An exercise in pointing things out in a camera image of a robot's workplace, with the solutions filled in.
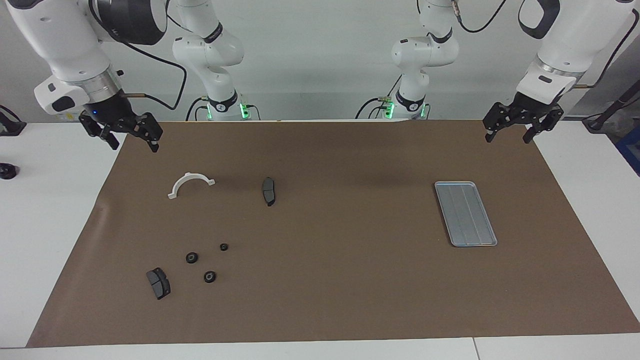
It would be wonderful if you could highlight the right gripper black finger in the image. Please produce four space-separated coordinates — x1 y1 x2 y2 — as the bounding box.
127 113 164 153
79 114 121 151

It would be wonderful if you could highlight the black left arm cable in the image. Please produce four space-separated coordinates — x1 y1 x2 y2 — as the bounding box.
450 0 640 90

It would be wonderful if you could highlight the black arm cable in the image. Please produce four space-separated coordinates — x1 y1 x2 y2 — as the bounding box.
450 0 640 90
120 10 188 112

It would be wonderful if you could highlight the dark grey brake pad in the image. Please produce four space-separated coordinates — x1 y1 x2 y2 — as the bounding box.
146 267 172 301

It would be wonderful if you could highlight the black table clamp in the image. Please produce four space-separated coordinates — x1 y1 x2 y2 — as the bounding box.
0 105 27 137

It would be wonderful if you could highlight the white semicircular bracket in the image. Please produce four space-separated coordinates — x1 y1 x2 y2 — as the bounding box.
167 172 216 200

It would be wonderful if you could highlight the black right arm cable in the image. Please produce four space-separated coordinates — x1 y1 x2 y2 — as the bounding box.
120 10 188 112

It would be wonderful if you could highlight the brown table mat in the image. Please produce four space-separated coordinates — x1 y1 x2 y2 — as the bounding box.
26 119 640 348

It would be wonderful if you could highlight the black base cable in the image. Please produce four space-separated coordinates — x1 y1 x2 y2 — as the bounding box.
185 96 262 122
355 75 403 121

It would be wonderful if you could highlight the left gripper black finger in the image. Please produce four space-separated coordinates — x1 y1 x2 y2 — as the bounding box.
522 106 565 145
482 102 516 144

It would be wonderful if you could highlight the blue crate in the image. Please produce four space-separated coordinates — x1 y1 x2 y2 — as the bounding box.
616 125 640 176

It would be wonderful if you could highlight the black stand rod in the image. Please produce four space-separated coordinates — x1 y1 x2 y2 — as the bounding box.
582 82 640 133

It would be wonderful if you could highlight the grey metal tray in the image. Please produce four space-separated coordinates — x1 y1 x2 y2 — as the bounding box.
434 181 499 248

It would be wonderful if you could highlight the dark curved brake pad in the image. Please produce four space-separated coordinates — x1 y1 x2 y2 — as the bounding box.
262 176 277 207

